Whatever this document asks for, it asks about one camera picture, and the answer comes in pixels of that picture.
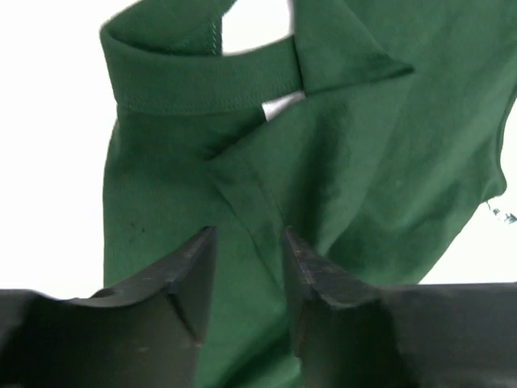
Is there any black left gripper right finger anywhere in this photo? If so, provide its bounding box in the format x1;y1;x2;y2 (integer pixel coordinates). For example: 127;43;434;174
282;228;516;387

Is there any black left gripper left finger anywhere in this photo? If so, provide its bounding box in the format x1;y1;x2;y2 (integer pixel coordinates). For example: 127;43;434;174
1;227;216;388

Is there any white and green t-shirt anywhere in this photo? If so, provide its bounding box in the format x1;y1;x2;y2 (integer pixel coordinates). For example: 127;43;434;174
100;1;516;387

